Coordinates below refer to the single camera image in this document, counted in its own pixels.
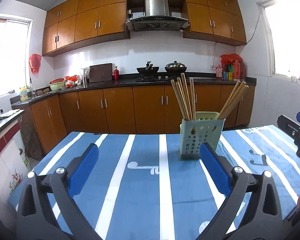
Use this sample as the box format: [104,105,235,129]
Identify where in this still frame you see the green perforated utensil holder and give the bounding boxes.
[179,112,225,160]

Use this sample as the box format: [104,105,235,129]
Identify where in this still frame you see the window left side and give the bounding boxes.
[0,14,31,97]

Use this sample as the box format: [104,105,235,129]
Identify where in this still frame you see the red bottle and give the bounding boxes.
[113,66,119,80]

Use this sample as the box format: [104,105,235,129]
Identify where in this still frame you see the window right side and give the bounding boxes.
[258,0,300,83]

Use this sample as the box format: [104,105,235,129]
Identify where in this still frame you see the brown cutting board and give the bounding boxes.
[89,63,113,83]

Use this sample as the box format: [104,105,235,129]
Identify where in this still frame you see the steel range hood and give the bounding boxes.
[126,0,190,31]

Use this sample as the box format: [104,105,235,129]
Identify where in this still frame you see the green basin with red lid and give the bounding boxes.
[49,78,65,91]

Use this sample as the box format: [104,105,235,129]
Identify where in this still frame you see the window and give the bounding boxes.
[0,14,31,97]
[258,0,300,83]

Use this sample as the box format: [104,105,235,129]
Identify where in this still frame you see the yellow dish soap bottle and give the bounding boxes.
[19,86,29,102]

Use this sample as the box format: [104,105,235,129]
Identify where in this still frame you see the red bags and condiment bottles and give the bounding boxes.
[216,54,247,82]

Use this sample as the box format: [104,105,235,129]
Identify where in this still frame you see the brown kitchen cabinets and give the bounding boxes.
[11,84,256,156]
[42,0,247,56]

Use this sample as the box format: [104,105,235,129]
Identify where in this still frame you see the gas stove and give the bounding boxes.
[135,75,181,83]

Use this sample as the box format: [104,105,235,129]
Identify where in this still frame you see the upper brown kitchen cabinets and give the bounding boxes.
[42,0,247,56]

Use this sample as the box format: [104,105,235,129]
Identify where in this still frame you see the black lidded wok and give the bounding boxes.
[165,61,187,75]

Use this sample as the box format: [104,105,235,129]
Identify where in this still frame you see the red plastic bag on wall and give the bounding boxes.
[29,53,42,74]

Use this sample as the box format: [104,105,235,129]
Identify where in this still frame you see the lower brown kitchen cabinets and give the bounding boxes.
[11,84,256,156]

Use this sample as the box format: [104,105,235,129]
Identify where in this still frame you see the black countertop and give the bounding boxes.
[9,71,257,110]

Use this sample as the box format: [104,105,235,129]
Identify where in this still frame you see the black wok with ladle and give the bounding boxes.
[136,61,159,79]

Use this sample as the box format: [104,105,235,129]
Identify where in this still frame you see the blue white striped tablecloth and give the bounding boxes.
[10,125,300,239]

